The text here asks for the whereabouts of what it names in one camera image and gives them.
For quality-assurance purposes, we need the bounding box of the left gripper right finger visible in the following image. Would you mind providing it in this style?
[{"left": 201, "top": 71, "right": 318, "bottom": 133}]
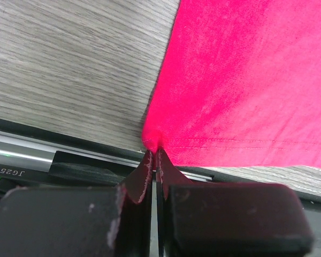
[{"left": 155, "top": 149, "right": 314, "bottom": 256}]

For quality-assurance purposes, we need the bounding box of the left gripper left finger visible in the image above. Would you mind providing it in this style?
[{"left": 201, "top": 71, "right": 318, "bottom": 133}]
[{"left": 0, "top": 152, "right": 153, "bottom": 256}]

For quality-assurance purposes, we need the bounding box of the pink t shirt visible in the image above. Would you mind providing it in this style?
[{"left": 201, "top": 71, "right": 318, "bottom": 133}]
[{"left": 142, "top": 1, "right": 321, "bottom": 168}]

